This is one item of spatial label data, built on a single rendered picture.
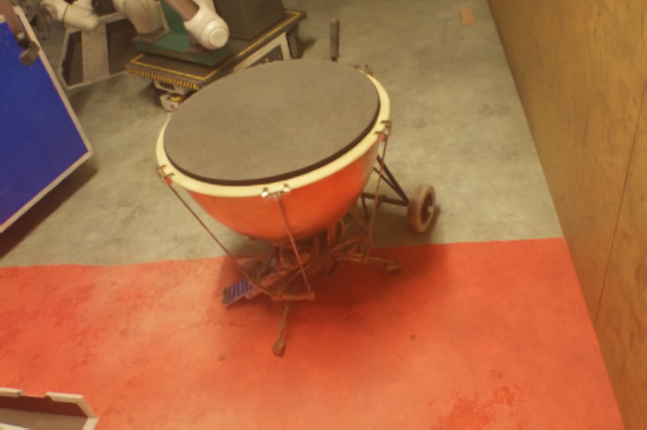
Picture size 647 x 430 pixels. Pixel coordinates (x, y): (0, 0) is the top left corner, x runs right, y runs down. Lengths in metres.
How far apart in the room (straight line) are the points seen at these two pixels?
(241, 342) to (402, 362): 0.59
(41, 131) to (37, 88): 0.20
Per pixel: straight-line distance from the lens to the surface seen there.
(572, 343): 2.10
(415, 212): 2.28
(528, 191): 2.61
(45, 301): 2.75
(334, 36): 2.04
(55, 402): 2.22
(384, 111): 1.70
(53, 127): 3.06
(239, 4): 3.40
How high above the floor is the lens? 1.68
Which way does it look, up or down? 39 degrees down
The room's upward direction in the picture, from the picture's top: 13 degrees counter-clockwise
